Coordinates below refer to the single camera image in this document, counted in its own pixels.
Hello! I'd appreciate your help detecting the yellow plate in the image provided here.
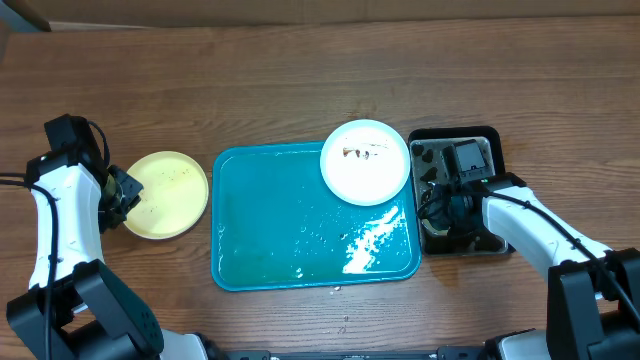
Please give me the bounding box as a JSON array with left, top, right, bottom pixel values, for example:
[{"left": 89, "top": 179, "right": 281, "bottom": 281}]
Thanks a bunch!
[{"left": 124, "top": 151, "right": 209, "bottom": 240}]

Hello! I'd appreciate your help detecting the white plate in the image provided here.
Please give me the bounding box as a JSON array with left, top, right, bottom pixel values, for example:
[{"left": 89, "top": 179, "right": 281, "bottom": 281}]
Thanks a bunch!
[{"left": 320, "top": 119, "right": 410, "bottom": 206}]

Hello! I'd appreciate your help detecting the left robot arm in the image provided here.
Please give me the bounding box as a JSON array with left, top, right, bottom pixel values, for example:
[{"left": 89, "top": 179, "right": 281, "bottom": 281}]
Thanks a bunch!
[{"left": 6, "top": 154, "right": 211, "bottom": 360}]

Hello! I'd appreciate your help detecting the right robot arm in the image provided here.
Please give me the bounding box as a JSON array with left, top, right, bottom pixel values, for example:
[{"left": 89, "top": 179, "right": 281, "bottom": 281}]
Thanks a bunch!
[{"left": 417, "top": 173, "right": 639, "bottom": 360}]

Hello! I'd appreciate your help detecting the black baking tray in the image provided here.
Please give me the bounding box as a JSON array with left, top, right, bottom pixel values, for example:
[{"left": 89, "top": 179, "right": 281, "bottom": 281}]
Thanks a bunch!
[{"left": 408, "top": 126, "right": 515, "bottom": 256}]

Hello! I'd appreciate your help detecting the teal plastic tray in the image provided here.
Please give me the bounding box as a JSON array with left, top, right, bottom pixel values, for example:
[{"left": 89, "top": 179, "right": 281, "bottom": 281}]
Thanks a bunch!
[{"left": 211, "top": 142, "right": 421, "bottom": 292}]

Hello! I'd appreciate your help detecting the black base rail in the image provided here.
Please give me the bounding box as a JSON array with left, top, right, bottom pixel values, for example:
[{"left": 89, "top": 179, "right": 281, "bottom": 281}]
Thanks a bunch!
[{"left": 223, "top": 346, "right": 497, "bottom": 360}]

